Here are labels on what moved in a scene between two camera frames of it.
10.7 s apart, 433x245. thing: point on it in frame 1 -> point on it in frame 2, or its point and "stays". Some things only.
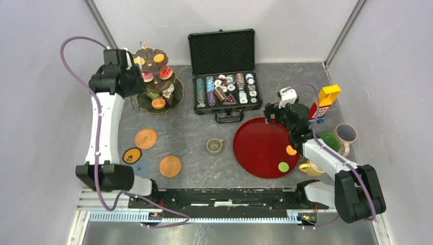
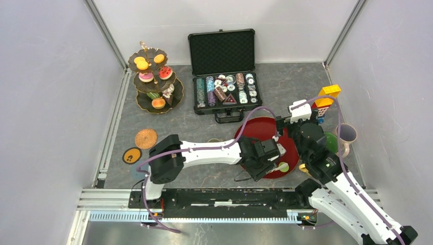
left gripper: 140,86 -> 257,174
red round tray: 259,148 stays
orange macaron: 136,60 stays
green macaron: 283,167 stays
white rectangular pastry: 153,95 stays
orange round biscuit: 290,151 -> 142,65
